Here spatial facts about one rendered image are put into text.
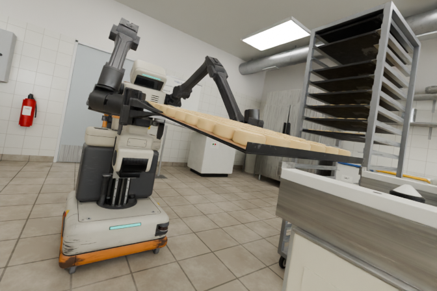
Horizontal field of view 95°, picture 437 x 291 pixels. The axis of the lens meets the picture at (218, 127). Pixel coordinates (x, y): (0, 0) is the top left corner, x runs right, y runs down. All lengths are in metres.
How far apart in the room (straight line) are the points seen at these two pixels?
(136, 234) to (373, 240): 1.45
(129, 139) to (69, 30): 3.22
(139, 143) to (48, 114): 2.93
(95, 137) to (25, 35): 2.97
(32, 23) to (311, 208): 4.40
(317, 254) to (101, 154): 1.57
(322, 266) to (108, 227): 1.36
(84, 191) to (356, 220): 1.66
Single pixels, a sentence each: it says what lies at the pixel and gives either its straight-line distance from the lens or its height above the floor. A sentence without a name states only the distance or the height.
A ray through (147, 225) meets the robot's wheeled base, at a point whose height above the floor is 0.24.
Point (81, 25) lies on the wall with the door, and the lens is 4.46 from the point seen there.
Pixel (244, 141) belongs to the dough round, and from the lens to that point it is 0.29.
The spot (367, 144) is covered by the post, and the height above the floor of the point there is 1.00.
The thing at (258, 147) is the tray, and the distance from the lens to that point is 0.26.
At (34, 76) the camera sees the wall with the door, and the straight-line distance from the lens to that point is 4.29.
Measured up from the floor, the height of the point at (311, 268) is 0.81.
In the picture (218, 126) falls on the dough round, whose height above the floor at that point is 0.94.
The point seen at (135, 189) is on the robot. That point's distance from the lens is 1.81.
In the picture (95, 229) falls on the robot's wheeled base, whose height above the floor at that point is 0.25.
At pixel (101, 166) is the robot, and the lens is 1.71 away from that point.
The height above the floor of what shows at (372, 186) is 0.87.
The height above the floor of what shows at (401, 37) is 1.76.
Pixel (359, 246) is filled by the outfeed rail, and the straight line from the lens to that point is 0.25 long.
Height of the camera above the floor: 0.93
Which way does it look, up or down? 1 degrees up
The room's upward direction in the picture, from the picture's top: 9 degrees clockwise
